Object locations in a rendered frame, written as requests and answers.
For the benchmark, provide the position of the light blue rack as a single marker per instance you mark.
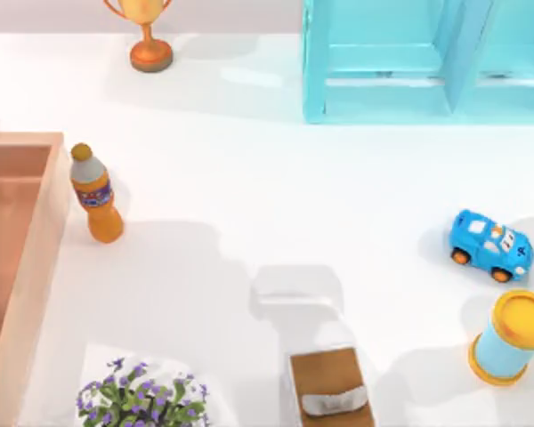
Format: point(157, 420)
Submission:
point(382, 93)

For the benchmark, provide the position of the blue toy car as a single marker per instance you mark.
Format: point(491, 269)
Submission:
point(489, 245)

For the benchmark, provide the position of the blue and yellow can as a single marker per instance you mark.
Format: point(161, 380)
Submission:
point(509, 338)

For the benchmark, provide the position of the purple flower plant pot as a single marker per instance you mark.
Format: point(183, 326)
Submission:
point(140, 396)

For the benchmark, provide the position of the shallow salmon-coloured box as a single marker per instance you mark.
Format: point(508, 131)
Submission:
point(24, 249)

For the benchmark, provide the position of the gold trophy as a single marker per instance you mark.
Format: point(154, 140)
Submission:
point(146, 44)

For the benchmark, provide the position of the orange drink bottle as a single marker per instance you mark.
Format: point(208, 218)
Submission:
point(97, 200)

